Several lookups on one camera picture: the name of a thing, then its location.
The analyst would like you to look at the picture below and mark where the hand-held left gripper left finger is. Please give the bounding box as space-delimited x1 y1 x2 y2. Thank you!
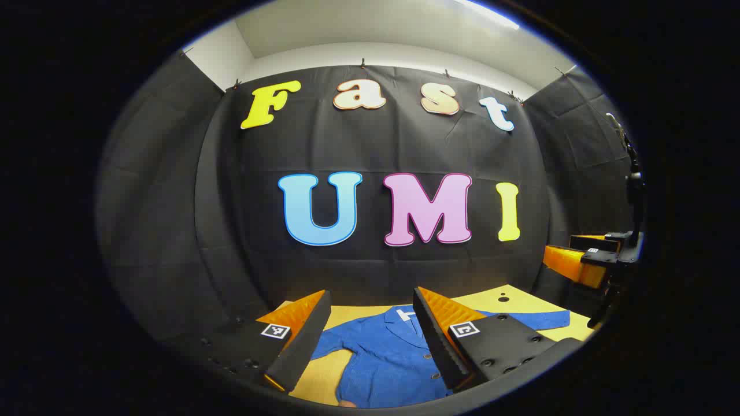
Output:
194 289 333 395

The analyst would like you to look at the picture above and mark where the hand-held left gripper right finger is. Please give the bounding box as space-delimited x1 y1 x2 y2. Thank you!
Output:
412 286 558 393

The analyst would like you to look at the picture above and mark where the blue knit shirt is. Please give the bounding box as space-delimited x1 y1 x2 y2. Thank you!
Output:
309 305 572 408

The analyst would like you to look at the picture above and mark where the black backdrop cloth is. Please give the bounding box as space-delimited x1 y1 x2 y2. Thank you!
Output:
95 52 637 347

